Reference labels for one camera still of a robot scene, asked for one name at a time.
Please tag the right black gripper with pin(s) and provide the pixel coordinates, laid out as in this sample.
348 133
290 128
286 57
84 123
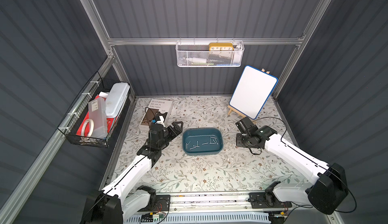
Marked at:
242 138

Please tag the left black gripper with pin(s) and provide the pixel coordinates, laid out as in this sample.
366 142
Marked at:
168 131

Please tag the teal plastic storage tray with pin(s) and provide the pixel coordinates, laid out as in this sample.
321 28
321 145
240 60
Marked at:
201 137

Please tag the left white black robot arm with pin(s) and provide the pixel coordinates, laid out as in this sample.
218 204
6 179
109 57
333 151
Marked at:
130 175

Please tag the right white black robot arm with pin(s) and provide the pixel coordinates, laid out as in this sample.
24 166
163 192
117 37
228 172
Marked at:
326 186

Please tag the red box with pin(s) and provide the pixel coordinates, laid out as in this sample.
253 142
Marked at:
110 121

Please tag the interior design trends book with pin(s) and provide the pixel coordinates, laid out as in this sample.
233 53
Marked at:
156 107

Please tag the blue framed whiteboard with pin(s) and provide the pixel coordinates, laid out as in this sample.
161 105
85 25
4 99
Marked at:
253 92

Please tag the white plastic case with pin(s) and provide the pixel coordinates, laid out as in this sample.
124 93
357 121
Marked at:
116 99

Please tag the translucent plastic container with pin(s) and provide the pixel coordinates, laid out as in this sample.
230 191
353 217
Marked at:
97 113

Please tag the white tape roll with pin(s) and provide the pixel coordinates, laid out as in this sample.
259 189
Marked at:
87 128

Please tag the yellow digital clock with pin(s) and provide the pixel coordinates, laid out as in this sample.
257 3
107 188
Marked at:
221 47

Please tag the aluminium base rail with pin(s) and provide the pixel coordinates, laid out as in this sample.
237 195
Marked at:
241 207

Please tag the white wire wall basket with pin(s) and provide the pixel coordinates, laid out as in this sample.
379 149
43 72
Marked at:
196 54

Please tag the black wire side basket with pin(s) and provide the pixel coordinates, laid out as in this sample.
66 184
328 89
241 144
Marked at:
76 116

